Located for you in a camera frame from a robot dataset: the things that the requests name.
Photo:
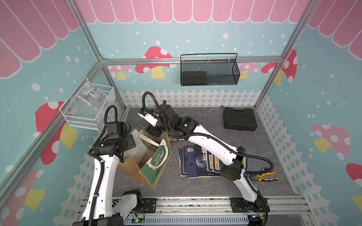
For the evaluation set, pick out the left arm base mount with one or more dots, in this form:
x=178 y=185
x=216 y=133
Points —
x=148 y=205

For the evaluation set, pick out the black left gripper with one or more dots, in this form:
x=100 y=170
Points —
x=130 y=141

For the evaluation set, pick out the green circuit board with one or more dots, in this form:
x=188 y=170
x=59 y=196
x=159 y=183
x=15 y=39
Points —
x=137 y=220

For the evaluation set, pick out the dark blue barcode book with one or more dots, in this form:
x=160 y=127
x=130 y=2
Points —
x=187 y=162

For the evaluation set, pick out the white wire basket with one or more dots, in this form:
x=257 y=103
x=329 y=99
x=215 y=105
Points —
x=96 y=124

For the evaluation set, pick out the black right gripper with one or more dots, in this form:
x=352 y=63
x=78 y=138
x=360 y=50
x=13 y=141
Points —
x=152 y=130

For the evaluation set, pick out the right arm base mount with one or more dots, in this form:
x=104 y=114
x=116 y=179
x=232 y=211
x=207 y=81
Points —
x=240 y=205

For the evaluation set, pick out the yellow handled pliers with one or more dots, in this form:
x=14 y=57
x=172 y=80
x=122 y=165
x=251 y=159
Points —
x=265 y=177

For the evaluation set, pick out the dark wolf cover book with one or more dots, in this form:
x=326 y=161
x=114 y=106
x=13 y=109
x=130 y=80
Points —
x=201 y=163

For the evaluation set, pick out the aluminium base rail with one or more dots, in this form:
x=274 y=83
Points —
x=217 y=211

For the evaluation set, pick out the blue book middle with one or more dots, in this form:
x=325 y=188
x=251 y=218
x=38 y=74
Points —
x=217 y=165

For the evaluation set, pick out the blue book yellow label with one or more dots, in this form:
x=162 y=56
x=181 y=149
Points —
x=245 y=163

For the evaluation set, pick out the black wire mesh basket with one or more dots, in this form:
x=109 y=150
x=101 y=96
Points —
x=221 y=68

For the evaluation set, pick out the clear plastic bag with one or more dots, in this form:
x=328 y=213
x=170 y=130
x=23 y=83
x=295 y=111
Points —
x=87 y=102

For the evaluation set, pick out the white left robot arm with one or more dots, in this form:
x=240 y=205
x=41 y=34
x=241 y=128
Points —
x=108 y=152

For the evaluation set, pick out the black plastic tool case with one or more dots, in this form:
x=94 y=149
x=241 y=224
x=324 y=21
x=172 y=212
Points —
x=239 y=119

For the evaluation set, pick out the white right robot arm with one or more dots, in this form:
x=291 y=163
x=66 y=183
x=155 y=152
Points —
x=165 y=119

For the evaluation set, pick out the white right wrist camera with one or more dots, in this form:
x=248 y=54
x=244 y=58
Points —
x=149 y=118

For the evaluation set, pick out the black box in basket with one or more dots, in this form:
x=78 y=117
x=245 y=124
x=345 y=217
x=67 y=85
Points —
x=194 y=78

